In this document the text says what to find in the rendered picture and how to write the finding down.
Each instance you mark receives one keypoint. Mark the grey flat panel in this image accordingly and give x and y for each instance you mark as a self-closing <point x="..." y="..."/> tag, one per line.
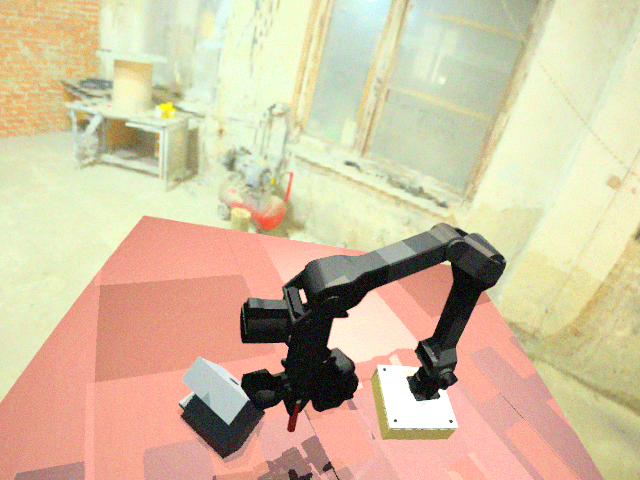
<point x="217" y="403"/>

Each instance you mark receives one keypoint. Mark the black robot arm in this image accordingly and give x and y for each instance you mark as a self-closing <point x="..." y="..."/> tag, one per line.
<point x="334" y="284"/>

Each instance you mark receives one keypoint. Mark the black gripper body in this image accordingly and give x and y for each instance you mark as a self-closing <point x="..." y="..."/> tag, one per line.
<point x="266" y="390"/>

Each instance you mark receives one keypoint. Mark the dark red peg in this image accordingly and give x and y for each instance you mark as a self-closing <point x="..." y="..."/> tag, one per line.
<point x="293" y="419"/>

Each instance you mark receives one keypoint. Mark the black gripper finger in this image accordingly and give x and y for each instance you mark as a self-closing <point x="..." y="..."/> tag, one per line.
<point x="305" y="398"/>
<point x="290" y="403"/>

